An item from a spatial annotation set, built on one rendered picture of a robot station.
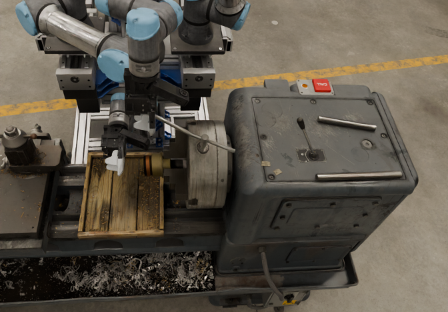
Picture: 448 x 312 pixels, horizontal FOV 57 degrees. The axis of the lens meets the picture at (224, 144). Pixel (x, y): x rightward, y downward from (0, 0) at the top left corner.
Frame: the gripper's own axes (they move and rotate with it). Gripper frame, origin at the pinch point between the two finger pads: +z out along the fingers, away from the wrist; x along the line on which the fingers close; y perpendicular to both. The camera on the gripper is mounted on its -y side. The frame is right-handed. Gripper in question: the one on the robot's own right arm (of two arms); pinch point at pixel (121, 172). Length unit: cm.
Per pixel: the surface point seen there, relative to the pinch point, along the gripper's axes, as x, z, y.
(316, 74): -109, -167, -141
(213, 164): 12.3, 5.9, -30.4
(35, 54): -105, -182, 85
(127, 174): -19.4, -11.8, 0.0
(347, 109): 16, -14, -80
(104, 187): -19.3, -6.2, 8.5
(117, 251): -37.8, 12.5, 4.2
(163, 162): 2.6, -2.0, -14.2
